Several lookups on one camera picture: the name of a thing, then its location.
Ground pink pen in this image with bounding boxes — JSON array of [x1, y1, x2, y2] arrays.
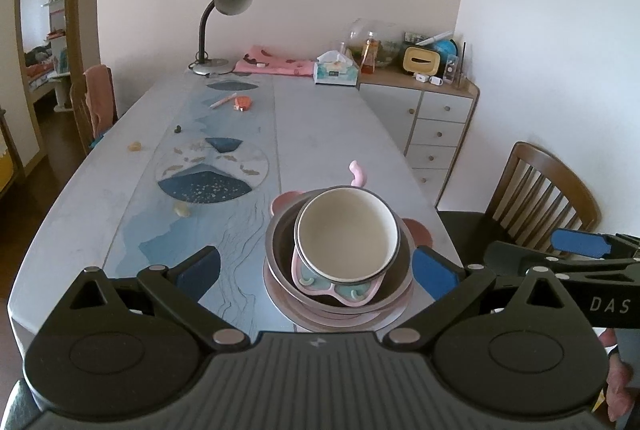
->
[[209, 92, 238, 109]]

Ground pink bear-shaped plate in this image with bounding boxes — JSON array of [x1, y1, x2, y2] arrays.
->
[[264, 191, 433, 332]]

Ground amber bottle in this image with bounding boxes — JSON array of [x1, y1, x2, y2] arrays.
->
[[360, 38, 378, 74]]

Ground pink towel on chair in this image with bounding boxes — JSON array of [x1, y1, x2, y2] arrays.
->
[[84, 64, 117, 139]]

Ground yellow tissue holder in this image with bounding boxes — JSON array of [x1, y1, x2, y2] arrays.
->
[[401, 46, 440, 76]]

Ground cream bowl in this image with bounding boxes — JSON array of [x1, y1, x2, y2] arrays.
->
[[294, 187, 400, 284]]

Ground white drawer cabinet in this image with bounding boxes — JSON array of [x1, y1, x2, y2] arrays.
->
[[358, 68, 480, 205]]

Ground wooden chair right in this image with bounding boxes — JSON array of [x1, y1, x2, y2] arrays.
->
[[437, 141, 601, 271]]

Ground pink pot steel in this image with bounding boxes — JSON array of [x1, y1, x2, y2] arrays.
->
[[292, 161, 401, 308]]

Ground blue globe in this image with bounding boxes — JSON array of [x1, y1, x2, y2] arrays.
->
[[431, 39, 459, 65]]

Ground wooden chair left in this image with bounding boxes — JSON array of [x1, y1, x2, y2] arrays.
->
[[70, 64, 118, 154]]

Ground pink cloth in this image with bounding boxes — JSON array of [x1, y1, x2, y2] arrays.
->
[[233, 46, 314, 77]]

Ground grey desk lamp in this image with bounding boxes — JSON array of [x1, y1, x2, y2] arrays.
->
[[188, 0, 253, 78]]

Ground small beige crumb object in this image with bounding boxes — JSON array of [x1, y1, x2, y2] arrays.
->
[[128, 141, 142, 152]]

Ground large steel bowl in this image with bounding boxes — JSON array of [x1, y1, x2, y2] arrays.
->
[[265, 193, 416, 314]]

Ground person's right hand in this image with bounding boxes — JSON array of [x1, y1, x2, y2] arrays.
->
[[599, 328, 637, 422]]

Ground tissue box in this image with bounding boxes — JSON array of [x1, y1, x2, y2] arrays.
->
[[314, 50, 359, 87]]

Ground wooden chair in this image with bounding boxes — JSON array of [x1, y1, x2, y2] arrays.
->
[[70, 64, 118, 154], [437, 141, 601, 271]]

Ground orange correction tape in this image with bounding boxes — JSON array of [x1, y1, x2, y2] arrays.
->
[[233, 96, 253, 112]]

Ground large white plate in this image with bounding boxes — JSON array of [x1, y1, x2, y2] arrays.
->
[[262, 268, 413, 332]]

